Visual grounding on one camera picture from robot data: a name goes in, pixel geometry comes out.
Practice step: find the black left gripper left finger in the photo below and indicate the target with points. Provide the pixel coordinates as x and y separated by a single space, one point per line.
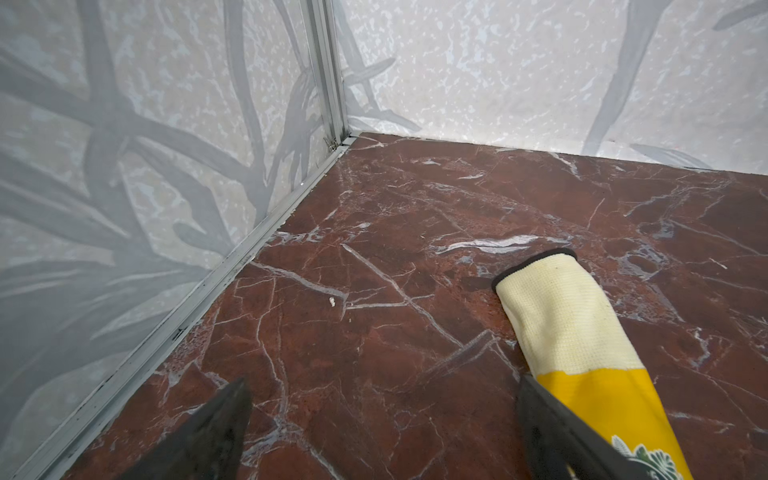
208 445

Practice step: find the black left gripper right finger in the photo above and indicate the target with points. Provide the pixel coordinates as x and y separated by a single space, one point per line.
559 445

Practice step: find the yellow white work glove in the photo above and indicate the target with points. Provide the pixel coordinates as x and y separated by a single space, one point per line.
578 351

